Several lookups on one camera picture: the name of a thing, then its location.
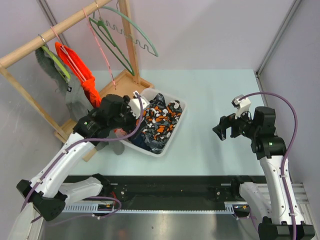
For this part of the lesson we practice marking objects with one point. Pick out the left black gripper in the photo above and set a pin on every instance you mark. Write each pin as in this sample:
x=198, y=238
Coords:
x=125, y=108

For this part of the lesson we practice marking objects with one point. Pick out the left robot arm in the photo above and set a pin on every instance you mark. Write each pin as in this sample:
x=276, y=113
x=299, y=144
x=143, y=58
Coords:
x=44, y=190

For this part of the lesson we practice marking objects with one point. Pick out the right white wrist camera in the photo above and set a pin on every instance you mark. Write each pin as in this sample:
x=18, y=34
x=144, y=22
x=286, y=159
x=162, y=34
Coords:
x=242, y=105

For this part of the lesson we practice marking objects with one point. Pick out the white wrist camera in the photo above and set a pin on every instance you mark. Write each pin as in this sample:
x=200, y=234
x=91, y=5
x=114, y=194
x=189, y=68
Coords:
x=242, y=105
x=138, y=104

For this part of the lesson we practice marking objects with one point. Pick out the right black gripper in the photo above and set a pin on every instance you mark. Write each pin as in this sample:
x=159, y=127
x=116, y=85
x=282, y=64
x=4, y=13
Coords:
x=225, y=120

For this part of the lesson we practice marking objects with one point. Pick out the white slotted cable duct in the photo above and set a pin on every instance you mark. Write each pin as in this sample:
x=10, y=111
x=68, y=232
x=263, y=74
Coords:
x=96, y=208

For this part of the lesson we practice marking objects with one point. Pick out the grey garment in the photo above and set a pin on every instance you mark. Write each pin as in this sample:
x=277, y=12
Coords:
x=76, y=102

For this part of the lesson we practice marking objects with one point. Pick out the wooden clothes rack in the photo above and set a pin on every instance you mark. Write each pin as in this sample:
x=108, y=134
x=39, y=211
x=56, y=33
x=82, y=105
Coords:
x=125, y=82

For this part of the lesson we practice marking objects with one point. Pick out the lime green hanger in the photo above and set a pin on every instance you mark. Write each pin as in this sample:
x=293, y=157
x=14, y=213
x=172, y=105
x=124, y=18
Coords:
x=62, y=70

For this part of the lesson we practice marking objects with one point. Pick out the white plastic laundry basket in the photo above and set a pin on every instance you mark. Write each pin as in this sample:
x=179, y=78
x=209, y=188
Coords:
x=149, y=94

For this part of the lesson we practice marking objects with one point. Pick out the orange garment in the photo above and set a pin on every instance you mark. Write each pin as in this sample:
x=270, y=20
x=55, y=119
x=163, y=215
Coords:
x=89, y=85

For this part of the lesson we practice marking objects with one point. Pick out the pink hanger holding orange garment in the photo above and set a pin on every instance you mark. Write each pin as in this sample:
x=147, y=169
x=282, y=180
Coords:
x=72, y=64

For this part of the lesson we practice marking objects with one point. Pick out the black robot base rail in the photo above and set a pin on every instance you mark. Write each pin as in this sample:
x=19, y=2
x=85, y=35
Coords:
x=177, y=193

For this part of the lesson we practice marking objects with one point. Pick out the aluminium frame post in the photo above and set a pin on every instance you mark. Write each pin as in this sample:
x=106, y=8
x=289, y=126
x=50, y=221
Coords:
x=278, y=36

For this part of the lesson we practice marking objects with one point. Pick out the pink wire hanger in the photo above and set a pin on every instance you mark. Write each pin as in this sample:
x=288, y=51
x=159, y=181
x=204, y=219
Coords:
x=101, y=50

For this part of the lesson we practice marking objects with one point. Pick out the dark green hanger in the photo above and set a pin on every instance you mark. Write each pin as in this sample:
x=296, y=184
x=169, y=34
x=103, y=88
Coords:
x=101, y=30

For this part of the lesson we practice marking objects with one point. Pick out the orange camouflage patterned shorts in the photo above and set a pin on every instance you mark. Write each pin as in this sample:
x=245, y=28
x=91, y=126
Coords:
x=160, y=119

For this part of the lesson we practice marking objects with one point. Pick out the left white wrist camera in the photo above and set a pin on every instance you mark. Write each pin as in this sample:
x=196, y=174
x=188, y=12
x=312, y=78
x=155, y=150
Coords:
x=138, y=104

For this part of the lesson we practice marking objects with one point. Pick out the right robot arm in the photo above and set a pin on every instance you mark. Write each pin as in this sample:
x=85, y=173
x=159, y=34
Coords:
x=278, y=217

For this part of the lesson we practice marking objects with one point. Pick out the dark patterned shorts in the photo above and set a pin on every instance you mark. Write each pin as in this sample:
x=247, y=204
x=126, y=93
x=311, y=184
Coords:
x=138, y=139

